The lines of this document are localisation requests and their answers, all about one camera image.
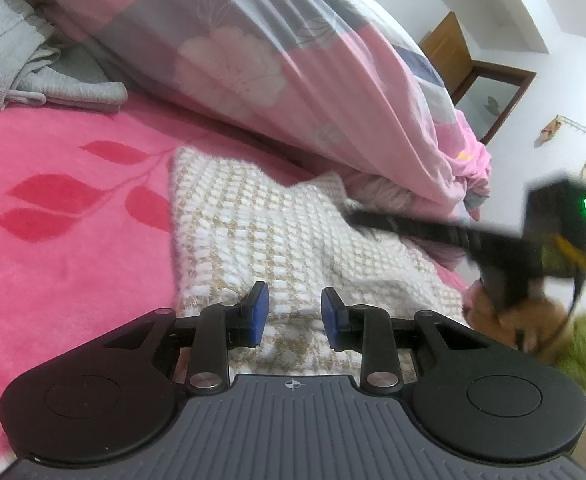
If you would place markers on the pink grey floral quilt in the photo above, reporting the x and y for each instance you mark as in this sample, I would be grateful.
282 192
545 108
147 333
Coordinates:
273 50

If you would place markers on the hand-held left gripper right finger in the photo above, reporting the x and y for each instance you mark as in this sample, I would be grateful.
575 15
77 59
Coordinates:
330 320

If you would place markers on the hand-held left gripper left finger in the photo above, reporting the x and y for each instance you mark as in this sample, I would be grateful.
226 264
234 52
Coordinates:
259 315

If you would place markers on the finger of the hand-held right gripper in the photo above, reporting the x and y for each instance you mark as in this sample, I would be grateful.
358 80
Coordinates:
413 227

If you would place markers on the grey hoodie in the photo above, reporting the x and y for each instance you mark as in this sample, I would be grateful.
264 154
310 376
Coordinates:
13 45

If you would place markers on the beige white houndstooth knit cardigan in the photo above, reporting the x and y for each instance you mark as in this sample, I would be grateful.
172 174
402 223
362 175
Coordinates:
273 230

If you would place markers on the short hanging wall ornament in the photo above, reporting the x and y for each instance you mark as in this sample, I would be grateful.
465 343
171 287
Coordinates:
552 130

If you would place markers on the white wall hook rail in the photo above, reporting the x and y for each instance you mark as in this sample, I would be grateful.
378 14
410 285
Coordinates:
585 130

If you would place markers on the person's right hand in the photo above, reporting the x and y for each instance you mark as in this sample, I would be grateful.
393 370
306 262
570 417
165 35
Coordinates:
523 325

